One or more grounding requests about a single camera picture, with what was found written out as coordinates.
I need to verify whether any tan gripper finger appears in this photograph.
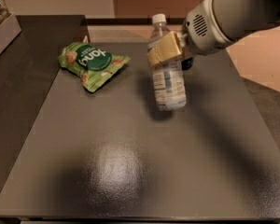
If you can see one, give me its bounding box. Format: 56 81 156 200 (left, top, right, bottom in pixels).
147 31 183 66

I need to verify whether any black Pepsi can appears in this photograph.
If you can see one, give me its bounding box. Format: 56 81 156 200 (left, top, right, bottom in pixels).
181 57 194 70

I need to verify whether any blue plastic water bottle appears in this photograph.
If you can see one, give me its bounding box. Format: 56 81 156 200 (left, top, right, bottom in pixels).
147 14 187 111

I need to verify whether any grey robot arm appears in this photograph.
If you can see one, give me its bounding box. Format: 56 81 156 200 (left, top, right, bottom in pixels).
147 0 280 66

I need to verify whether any white tray with snacks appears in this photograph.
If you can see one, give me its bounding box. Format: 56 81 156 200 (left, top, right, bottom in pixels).
0 0 22 64

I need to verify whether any green snack bag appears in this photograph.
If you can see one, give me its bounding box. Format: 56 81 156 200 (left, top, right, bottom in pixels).
58 42 131 93

